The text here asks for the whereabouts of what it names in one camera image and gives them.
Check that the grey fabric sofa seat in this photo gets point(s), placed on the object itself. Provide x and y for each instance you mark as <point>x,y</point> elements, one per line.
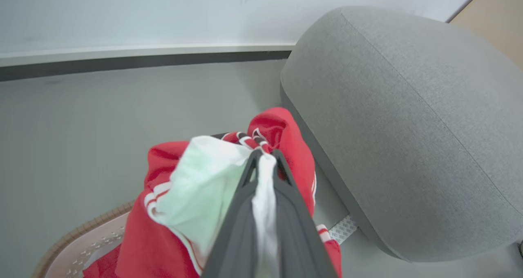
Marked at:
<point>408,131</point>

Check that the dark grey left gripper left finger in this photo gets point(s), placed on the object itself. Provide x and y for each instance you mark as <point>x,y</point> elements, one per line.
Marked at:
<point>237,229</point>

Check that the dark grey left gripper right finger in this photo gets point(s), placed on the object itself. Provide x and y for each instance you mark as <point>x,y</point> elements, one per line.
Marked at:
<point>296,237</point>

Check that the red and white striped jersey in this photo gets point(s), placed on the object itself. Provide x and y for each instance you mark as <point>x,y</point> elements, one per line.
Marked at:
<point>155,245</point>

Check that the white and black baseboard strip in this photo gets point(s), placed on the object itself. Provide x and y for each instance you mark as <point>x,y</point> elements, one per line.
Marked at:
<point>143,57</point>

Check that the white patterned tape strip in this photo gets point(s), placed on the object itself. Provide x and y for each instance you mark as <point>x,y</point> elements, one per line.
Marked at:
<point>343,229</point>

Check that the cream plastic basket brown rim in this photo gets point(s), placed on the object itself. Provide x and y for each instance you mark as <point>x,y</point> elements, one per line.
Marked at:
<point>77,249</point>

